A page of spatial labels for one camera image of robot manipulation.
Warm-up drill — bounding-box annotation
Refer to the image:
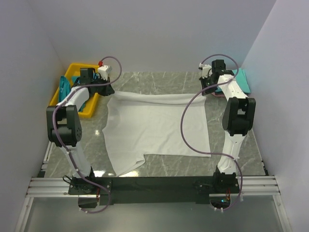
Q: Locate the white t shirt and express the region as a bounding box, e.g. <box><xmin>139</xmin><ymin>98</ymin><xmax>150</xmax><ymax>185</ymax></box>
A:
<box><xmin>102</xmin><ymin>91</ymin><xmax>211</xmax><ymax>176</ymax></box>

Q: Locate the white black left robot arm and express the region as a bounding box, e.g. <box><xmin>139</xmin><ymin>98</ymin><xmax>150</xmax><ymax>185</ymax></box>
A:
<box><xmin>46</xmin><ymin>66</ymin><xmax>115</xmax><ymax>194</ymax></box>

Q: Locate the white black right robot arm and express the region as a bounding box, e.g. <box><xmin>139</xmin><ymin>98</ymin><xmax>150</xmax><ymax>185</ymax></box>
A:
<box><xmin>199</xmin><ymin>59</ymin><xmax>256</xmax><ymax>193</ymax></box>

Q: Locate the pink folded t shirt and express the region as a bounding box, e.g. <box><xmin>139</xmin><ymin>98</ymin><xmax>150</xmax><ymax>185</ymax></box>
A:
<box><xmin>212</xmin><ymin>92</ymin><xmax>225</xmax><ymax>98</ymax></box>

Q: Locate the turquoise folded t shirt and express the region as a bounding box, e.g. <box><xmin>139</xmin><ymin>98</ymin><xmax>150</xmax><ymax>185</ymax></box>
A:
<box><xmin>215</xmin><ymin>68</ymin><xmax>251</xmax><ymax>95</ymax></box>

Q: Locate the teal crumpled t shirt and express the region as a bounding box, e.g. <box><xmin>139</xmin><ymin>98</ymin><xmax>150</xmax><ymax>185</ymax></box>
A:
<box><xmin>58</xmin><ymin>76</ymin><xmax>89</xmax><ymax>112</ymax></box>

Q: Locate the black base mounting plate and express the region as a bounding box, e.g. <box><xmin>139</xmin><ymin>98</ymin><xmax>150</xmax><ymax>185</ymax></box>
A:
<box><xmin>68</xmin><ymin>176</ymin><xmax>240</xmax><ymax>205</ymax></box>

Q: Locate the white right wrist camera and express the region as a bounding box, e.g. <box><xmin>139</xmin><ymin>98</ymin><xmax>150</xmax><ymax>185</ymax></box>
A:
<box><xmin>198</xmin><ymin>63</ymin><xmax>212</xmax><ymax>78</ymax></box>

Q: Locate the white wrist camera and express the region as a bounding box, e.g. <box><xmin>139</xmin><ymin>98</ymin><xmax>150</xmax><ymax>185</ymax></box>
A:
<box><xmin>98</xmin><ymin>61</ymin><xmax>112</xmax><ymax>81</ymax></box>
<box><xmin>198</xmin><ymin>63</ymin><xmax>212</xmax><ymax>78</ymax></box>

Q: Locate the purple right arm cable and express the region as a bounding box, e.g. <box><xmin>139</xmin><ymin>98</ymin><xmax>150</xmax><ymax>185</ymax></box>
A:
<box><xmin>180</xmin><ymin>53</ymin><xmax>242</xmax><ymax>211</ymax></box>

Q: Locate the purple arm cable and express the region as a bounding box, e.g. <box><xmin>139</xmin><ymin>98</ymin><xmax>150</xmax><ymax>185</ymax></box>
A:
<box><xmin>52</xmin><ymin>56</ymin><xmax>123</xmax><ymax>215</ymax></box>
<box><xmin>180</xmin><ymin>53</ymin><xmax>242</xmax><ymax>211</ymax></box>

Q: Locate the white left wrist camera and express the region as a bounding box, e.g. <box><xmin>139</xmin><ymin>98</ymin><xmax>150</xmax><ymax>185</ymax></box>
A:
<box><xmin>98</xmin><ymin>61</ymin><xmax>112</xmax><ymax>81</ymax></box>

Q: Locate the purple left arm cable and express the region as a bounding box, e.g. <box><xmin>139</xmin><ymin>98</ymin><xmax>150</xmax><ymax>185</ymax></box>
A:
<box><xmin>52</xmin><ymin>56</ymin><xmax>123</xmax><ymax>215</ymax></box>

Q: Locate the aluminium rail frame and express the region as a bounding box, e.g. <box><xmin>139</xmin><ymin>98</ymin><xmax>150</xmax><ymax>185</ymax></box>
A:
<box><xmin>14</xmin><ymin>140</ymin><xmax>294</xmax><ymax>232</ymax></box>

